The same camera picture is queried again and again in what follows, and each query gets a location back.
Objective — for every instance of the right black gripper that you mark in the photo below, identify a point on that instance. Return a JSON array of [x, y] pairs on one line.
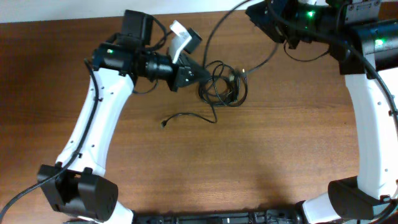
[[267, 25]]

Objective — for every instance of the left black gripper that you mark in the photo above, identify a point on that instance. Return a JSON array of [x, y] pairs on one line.
[[180, 77]]

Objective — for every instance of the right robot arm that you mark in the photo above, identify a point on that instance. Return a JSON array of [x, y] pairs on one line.
[[365, 48]]

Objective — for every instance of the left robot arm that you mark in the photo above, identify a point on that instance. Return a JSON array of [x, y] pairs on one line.
[[75, 185]]

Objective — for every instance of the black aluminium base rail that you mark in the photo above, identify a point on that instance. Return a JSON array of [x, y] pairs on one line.
[[217, 217]]

